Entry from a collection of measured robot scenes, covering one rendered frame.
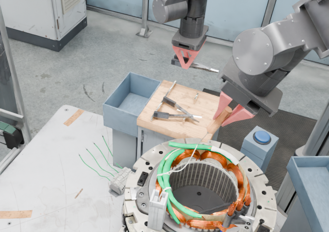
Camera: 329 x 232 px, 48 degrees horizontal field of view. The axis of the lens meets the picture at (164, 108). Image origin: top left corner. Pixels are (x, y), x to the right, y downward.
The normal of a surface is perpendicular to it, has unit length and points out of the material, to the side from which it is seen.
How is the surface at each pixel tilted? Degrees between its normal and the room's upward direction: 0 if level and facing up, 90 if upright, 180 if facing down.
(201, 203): 0
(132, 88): 90
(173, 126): 0
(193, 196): 0
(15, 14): 90
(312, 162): 90
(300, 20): 37
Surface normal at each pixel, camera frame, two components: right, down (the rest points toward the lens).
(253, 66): -0.69, 0.22
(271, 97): 0.45, -0.62
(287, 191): -0.83, 0.32
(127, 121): -0.37, 0.60
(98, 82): 0.07, -0.74
